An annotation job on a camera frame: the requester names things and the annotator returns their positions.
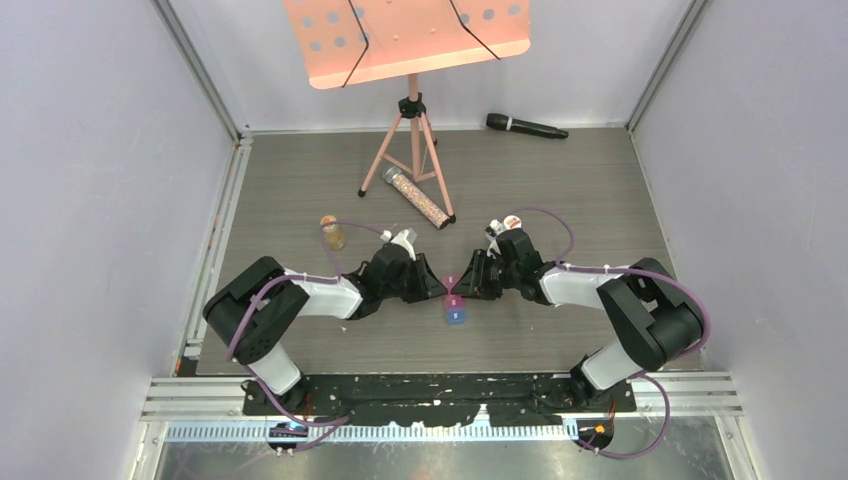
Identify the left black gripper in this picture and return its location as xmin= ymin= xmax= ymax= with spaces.
xmin=380 ymin=253 xmax=447 ymax=304

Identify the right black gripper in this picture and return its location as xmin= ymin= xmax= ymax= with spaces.
xmin=453 ymin=249 xmax=520 ymax=301

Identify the pink blue weekly pill organizer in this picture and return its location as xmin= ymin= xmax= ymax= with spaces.
xmin=443 ymin=274 xmax=467 ymax=326

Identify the small amber pill bottle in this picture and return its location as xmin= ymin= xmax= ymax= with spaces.
xmin=320 ymin=215 xmax=346 ymax=251

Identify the white vitamin pill bottle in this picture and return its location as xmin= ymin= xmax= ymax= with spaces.
xmin=502 ymin=215 xmax=522 ymax=230

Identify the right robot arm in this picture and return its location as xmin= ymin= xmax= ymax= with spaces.
xmin=451 ymin=228 xmax=708 ymax=411

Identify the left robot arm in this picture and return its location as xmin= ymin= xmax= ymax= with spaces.
xmin=202 ymin=243 xmax=448 ymax=414

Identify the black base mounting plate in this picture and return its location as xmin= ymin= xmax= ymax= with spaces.
xmin=241 ymin=372 xmax=636 ymax=427

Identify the black microphone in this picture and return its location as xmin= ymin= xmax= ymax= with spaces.
xmin=485 ymin=113 xmax=569 ymax=140

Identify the pink music stand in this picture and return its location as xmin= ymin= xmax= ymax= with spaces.
xmin=283 ymin=0 xmax=531 ymax=229

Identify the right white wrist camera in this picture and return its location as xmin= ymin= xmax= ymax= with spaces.
xmin=484 ymin=219 xmax=506 ymax=257

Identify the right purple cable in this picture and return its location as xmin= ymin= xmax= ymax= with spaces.
xmin=510 ymin=206 xmax=713 ymax=460

